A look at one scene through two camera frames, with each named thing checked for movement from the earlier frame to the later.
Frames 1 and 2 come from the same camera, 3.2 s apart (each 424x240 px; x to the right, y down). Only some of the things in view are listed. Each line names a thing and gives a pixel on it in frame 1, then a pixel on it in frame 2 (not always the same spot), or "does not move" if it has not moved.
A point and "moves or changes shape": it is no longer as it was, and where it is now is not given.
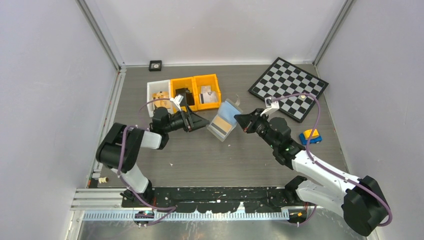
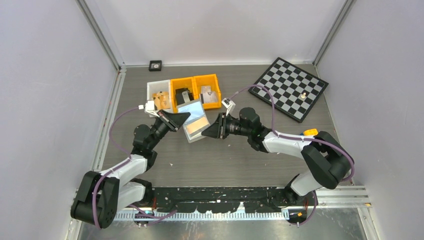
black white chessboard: [293, 88] does not move
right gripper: [248, 121] to [218, 129]
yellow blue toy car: [304, 137] does not move
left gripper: [192, 121] to [174, 121]
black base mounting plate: [217, 200] does not move
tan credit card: [220, 126] moves or changes shape
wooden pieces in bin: [166, 103] does not move
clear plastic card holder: [223, 122] moves or changes shape
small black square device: [155, 65] does not move
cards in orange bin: [207, 95] does not move
